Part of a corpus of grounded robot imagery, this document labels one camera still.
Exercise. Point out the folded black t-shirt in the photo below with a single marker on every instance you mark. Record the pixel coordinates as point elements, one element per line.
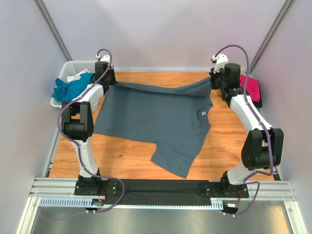
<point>258,104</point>

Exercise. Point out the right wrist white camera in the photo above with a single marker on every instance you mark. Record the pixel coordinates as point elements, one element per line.
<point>220,61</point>

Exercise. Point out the black base cloth strip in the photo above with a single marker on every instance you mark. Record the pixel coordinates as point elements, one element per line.
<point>164,192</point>

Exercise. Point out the white slotted cable duct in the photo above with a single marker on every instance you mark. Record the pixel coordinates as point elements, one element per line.
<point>92,203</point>

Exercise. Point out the wrist white camera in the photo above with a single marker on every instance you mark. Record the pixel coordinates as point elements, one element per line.
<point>220,61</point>
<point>105,58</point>

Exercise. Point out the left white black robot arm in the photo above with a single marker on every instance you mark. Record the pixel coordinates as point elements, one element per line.
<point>75,123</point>

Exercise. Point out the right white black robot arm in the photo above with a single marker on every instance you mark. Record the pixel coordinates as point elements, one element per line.
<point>262,149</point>

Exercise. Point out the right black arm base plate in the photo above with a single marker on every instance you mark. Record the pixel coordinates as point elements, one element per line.
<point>219,189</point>

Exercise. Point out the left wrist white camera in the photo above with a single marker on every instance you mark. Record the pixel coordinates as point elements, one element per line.
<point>105,58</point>

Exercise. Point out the teal blue t-shirt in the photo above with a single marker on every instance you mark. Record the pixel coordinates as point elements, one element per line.
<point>68,91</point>

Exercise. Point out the left aluminium corner post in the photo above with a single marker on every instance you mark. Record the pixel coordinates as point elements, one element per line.
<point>53,29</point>

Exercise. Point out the white t-shirt in basket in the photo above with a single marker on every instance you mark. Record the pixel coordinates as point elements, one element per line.
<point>77,76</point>

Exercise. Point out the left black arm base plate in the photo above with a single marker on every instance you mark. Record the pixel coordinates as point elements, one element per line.
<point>105,187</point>

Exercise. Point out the grey-blue t-shirt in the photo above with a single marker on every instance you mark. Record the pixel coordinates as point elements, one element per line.
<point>175,119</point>

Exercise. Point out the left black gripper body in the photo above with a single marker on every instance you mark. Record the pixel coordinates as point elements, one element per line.
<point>110,77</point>

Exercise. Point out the folded magenta t-shirt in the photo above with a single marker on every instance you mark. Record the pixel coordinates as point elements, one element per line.
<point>252,88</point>

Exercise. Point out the white plastic laundry basket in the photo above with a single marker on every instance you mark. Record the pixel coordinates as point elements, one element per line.
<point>72,68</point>

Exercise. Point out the right aluminium corner post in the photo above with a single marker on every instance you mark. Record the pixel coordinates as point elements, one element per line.
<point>271,33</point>

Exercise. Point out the aluminium corner post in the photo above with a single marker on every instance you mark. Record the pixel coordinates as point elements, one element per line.
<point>53,29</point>
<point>271,33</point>

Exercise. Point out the aluminium front rail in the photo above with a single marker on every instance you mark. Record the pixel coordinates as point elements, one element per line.
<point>64,187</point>

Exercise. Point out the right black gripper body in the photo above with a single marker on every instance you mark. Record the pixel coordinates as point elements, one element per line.
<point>217,83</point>

